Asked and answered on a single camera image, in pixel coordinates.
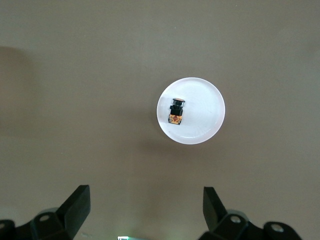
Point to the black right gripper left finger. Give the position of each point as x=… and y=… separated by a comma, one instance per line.
x=72, y=212

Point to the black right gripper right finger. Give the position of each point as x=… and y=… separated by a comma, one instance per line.
x=212, y=212

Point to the pale pink round plate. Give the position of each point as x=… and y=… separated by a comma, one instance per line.
x=202, y=117

